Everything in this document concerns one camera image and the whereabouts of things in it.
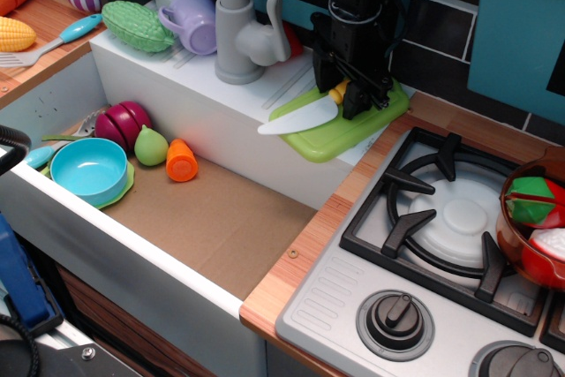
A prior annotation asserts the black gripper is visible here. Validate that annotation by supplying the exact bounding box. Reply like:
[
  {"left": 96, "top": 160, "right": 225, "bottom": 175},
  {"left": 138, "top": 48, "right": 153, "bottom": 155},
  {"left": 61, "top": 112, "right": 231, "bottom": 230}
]
[{"left": 311, "top": 12, "right": 393, "bottom": 120}]

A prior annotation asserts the toy knife yellow handle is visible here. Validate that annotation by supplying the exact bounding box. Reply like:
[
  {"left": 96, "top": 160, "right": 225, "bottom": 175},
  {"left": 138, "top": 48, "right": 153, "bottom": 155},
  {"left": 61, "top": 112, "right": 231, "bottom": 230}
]
[{"left": 257, "top": 79, "right": 350, "bottom": 135}]

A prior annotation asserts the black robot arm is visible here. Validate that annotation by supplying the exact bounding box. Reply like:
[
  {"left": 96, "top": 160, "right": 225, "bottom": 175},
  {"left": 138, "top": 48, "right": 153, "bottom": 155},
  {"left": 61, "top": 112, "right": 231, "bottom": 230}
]
[{"left": 311, "top": 0, "right": 406, "bottom": 120}]

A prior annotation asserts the green plastic cutting board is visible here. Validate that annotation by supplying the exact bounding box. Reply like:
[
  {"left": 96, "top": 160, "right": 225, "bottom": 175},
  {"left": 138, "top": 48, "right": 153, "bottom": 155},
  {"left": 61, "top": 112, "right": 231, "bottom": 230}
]
[{"left": 280, "top": 80, "right": 410, "bottom": 163}]

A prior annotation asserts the red toy behind faucet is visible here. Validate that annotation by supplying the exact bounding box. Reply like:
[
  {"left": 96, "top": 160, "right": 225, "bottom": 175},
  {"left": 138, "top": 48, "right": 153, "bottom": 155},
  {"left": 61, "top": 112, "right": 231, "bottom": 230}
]
[{"left": 282, "top": 21, "right": 304, "bottom": 58}]

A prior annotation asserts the grey toy faucet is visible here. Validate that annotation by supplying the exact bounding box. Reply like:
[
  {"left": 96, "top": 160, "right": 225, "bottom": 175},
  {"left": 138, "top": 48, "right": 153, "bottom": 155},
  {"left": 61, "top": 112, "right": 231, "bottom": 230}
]
[{"left": 215, "top": 0, "right": 291, "bottom": 85}]

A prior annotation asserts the purple plastic cup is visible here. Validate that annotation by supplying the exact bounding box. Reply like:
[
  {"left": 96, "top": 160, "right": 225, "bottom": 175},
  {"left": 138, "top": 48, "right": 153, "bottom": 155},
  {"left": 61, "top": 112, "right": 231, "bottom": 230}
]
[{"left": 157, "top": 0, "right": 217, "bottom": 56}]

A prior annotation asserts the white burner disc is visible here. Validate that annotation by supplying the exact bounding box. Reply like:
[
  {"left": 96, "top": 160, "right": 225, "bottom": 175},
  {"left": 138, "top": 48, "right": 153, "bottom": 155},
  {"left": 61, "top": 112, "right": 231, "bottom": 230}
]
[{"left": 408, "top": 170, "right": 500, "bottom": 268}]

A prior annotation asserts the orange toy carrot piece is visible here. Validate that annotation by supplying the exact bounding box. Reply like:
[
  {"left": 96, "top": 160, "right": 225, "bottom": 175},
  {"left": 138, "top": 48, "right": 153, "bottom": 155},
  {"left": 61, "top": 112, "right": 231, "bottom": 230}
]
[{"left": 166, "top": 139, "right": 199, "bottom": 183}]

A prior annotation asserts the brown cardboard sink liner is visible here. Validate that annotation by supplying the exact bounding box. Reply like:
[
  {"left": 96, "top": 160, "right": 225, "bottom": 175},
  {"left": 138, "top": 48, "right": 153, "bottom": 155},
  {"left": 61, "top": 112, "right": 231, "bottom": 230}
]
[{"left": 56, "top": 120, "right": 319, "bottom": 302}]

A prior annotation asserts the green toy pear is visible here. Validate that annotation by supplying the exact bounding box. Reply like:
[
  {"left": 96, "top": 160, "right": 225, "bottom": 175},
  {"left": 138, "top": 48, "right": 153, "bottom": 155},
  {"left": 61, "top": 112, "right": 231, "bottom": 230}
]
[{"left": 134, "top": 125, "right": 169, "bottom": 167}]

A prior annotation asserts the green toy bitter gourd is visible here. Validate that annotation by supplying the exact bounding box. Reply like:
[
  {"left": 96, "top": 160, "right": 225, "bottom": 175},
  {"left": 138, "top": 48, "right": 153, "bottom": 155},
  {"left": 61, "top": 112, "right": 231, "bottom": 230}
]
[{"left": 102, "top": 1, "right": 175, "bottom": 53}]

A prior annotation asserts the green red toy vegetable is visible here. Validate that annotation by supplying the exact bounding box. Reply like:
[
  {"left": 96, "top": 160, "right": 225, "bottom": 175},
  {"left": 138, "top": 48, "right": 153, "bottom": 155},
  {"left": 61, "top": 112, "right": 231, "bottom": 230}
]
[{"left": 503, "top": 177, "right": 564, "bottom": 229}]

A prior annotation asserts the magenta toy red onion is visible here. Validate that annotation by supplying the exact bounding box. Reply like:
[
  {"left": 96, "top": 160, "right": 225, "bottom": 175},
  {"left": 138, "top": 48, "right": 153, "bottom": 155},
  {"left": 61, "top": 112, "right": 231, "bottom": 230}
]
[{"left": 94, "top": 101, "right": 153, "bottom": 152}]

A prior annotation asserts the brown transparent toy pot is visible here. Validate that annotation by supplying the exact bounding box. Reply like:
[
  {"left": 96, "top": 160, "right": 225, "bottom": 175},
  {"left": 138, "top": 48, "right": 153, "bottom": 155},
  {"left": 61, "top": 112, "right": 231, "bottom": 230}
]
[{"left": 496, "top": 147, "right": 564, "bottom": 284}]

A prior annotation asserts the green plastic plate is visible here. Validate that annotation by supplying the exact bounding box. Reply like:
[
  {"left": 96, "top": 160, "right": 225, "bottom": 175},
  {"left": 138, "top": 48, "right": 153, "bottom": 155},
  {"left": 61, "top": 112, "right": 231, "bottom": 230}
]
[{"left": 41, "top": 160, "right": 134, "bottom": 209}]

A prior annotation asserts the black stove knob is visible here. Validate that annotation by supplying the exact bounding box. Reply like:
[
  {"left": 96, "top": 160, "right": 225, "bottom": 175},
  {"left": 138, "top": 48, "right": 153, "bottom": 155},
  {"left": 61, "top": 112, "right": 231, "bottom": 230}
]
[
  {"left": 468, "top": 341, "right": 564, "bottom": 377},
  {"left": 356, "top": 290, "right": 434, "bottom": 362}
]

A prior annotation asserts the black stove grate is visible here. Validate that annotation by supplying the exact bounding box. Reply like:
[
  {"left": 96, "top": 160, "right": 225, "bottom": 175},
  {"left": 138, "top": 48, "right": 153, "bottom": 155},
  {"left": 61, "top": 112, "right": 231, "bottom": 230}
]
[{"left": 340, "top": 128, "right": 546, "bottom": 336}]

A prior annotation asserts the blue plastic bowl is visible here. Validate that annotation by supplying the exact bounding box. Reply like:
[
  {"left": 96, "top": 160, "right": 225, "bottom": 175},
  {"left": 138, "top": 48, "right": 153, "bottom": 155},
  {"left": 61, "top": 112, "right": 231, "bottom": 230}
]
[{"left": 50, "top": 138, "right": 128, "bottom": 207}]

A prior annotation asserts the red white toy tomato slice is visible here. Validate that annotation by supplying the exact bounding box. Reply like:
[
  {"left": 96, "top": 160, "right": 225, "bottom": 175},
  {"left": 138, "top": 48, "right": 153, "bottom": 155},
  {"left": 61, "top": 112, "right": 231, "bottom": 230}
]
[{"left": 522, "top": 228, "right": 564, "bottom": 291}]

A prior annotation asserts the yellow toy corn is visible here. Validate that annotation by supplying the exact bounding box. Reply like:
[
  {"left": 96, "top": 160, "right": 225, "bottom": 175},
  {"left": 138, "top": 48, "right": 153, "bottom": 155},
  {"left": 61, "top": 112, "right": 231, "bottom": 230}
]
[{"left": 0, "top": 17, "right": 37, "bottom": 52}]

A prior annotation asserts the blue box lower left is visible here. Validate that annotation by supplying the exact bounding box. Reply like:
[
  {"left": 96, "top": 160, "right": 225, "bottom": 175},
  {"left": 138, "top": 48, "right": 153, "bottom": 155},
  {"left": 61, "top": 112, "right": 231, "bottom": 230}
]
[{"left": 1, "top": 215, "right": 64, "bottom": 336}]

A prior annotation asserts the grey fork blue handle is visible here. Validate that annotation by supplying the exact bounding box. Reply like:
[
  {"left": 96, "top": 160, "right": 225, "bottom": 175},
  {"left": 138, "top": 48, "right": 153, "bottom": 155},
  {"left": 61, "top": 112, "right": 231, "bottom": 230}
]
[{"left": 24, "top": 110, "right": 102, "bottom": 170}]

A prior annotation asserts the grey spatula blue handle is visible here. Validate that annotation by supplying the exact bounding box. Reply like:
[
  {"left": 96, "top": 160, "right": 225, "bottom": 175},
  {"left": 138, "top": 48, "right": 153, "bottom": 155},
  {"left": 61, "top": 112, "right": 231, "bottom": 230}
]
[{"left": 1, "top": 13, "right": 102, "bottom": 68}]

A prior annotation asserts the black braided cable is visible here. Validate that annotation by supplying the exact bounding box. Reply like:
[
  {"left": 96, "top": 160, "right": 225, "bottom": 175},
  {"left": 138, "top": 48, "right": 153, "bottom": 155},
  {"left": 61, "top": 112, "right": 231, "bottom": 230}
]
[{"left": 0, "top": 313, "right": 41, "bottom": 377}]

